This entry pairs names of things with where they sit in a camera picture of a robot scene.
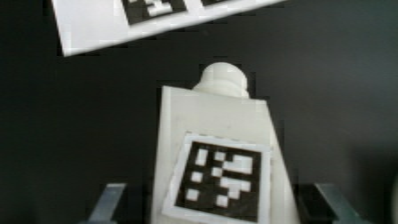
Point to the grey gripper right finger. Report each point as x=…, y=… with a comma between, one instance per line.
x=324, y=206

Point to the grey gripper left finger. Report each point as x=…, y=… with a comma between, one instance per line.
x=120, y=206

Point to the white stool leg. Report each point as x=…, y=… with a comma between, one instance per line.
x=221, y=178

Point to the white marker sheet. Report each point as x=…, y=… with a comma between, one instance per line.
x=104, y=22

